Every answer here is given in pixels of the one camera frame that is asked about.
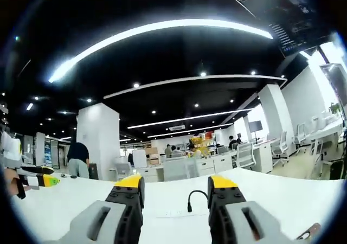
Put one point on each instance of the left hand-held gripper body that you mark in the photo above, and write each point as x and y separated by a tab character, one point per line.
11	149

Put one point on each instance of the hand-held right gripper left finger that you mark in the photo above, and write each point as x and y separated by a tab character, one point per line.
100	222

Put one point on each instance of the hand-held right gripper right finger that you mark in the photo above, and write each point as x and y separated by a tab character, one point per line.
252	222

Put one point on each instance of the white desk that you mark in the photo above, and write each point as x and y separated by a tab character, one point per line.
173	230

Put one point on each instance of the grey desk partition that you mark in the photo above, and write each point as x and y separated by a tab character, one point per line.
180	168

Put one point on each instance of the person's left hand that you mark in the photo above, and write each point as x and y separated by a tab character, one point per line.
11	183

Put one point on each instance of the white mesh office chair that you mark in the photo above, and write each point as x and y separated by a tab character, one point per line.
122	169
280	147
245	154
299	135

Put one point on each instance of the white boxy appliance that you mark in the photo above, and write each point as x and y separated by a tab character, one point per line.
139	158

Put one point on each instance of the brown cardboard boxes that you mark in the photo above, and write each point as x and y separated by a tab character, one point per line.
152	155

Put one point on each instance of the yellow rack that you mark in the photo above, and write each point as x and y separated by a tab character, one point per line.
199	145

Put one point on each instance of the black screen on stand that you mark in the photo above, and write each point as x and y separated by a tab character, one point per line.
255	126

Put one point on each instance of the black tripod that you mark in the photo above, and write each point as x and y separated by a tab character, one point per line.
343	146

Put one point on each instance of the green potted plant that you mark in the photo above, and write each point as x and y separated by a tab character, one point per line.
334	108

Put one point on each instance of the long curved ceiling light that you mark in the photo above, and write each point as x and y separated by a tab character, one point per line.
162	27

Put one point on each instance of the large dark overhead monitor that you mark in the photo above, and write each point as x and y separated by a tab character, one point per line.
290	16

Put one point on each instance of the dark monitor with grey frame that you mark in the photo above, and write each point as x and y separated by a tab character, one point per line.
337	82

